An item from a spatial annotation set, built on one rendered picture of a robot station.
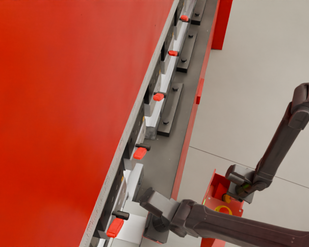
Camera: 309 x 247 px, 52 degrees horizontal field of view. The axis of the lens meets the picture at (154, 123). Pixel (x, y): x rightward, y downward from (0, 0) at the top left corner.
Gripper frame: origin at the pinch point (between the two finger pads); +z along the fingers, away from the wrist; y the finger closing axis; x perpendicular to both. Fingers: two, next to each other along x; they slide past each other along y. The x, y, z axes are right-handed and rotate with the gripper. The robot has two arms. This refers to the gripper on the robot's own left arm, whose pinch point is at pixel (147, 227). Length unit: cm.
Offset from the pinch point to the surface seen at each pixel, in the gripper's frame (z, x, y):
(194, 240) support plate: -5.5, 14.0, -0.4
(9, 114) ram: -64, -41, 18
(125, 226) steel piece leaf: 4.5, -5.3, 0.9
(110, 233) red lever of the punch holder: -24.3, -17.5, 12.8
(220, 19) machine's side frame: 59, 37, -214
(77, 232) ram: -34.7, -26.0, 17.6
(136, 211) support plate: 3.8, -3.5, -4.6
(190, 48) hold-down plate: 12, 1, -100
